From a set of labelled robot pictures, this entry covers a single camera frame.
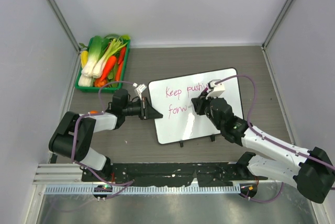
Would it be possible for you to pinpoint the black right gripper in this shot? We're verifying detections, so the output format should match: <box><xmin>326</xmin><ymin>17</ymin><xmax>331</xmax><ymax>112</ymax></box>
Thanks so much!
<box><xmin>193</xmin><ymin>91</ymin><xmax>223</xmax><ymax>130</ymax></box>

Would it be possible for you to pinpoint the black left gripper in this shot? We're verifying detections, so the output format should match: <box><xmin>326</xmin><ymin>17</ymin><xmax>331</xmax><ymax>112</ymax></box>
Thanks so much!
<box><xmin>123</xmin><ymin>97</ymin><xmax>162</xmax><ymax>120</ymax></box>

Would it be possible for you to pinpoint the white whiteboard with black frame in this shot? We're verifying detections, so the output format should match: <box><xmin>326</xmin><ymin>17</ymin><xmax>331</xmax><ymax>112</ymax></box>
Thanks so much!
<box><xmin>148</xmin><ymin>68</ymin><xmax>237</xmax><ymax>144</ymax></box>

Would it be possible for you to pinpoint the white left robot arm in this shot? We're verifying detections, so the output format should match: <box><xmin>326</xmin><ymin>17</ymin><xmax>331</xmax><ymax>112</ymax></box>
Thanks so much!
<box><xmin>49</xmin><ymin>88</ymin><xmax>163</xmax><ymax>182</ymax></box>

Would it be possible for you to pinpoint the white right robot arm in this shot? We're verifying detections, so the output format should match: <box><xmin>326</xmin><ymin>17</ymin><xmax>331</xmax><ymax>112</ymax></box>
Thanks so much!
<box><xmin>191</xmin><ymin>94</ymin><xmax>334</xmax><ymax>204</ymax></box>

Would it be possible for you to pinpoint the green plastic tray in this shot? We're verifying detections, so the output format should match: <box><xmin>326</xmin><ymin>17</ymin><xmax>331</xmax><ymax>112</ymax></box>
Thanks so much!
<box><xmin>74</xmin><ymin>34</ymin><xmax>130</xmax><ymax>93</ymax></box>

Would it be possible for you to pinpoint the orange toy fruit in tray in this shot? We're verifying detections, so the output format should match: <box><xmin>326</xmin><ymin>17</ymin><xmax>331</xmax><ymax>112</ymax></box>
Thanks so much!
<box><xmin>94</xmin><ymin>79</ymin><xmax>108</xmax><ymax>87</ymax></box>

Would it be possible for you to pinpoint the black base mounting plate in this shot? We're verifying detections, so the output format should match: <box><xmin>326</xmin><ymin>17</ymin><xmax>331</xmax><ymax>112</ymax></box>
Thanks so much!
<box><xmin>96</xmin><ymin>162</ymin><xmax>267</xmax><ymax>187</ymax></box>

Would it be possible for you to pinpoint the red toy chili pepper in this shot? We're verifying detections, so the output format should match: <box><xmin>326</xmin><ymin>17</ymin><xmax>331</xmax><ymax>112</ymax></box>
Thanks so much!
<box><xmin>118</xmin><ymin>46</ymin><xmax>127</xmax><ymax>65</ymax></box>

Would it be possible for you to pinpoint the orange toy carrot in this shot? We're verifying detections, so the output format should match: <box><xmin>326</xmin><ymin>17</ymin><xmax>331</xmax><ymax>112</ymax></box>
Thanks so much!
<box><xmin>100</xmin><ymin>55</ymin><xmax>117</xmax><ymax>80</ymax></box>

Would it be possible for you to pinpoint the white green toy leek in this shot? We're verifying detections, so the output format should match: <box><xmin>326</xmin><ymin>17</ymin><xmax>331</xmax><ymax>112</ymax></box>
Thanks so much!
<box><xmin>92</xmin><ymin>39</ymin><xmax>127</xmax><ymax>79</ymax></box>

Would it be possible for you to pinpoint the white green toy bok choy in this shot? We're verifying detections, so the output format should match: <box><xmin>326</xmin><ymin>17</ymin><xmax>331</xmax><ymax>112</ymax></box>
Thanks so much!
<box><xmin>81</xmin><ymin>36</ymin><xmax>102</xmax><ymax>77</ymax></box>

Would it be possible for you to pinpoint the yellow toy corn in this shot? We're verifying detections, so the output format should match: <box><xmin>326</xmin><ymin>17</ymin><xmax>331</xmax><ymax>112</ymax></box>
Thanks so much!
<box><xmin>80</xmin><ymin>50</ymin><xmax>88</xmax><ymax>69</ymax></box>

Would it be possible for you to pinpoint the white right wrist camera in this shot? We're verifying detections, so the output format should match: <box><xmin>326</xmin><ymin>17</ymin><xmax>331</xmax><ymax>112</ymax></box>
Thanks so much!
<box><xmin>205</xmin><ymin>80</ymin><xmax>226</xmax><ymax>99</ymax></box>

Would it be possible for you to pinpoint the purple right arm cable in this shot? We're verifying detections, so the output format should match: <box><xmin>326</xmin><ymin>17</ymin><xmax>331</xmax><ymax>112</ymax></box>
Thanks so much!
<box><xmin>214</xmin><ymin>74</ymin><xmax>335</xmax><ymax>204</ymax></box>

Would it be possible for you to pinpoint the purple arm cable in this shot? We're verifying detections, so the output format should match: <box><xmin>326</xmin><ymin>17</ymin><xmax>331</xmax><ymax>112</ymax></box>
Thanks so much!
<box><xmin>214</xmin><ymin>74</ymin><xmax>335</xmax><ymax>204</ymax></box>
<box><xmin>72</xmin><ymin>80</ymin><xmax>137</xmax><ymax>201</ymax></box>

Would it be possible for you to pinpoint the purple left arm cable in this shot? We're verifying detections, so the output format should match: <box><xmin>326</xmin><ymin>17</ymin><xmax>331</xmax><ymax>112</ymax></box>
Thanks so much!
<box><xmin>72</xmin><ymin>80</ymin><xmax>137</xmax><ymax>201</ymax></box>

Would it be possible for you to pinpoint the white slotted cable duct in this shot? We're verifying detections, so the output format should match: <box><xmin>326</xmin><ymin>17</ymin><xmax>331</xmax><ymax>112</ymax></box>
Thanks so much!
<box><xmin>44</xmin><ymin>184</ymin><xmax>241</xmax><ymax>195</ymax></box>

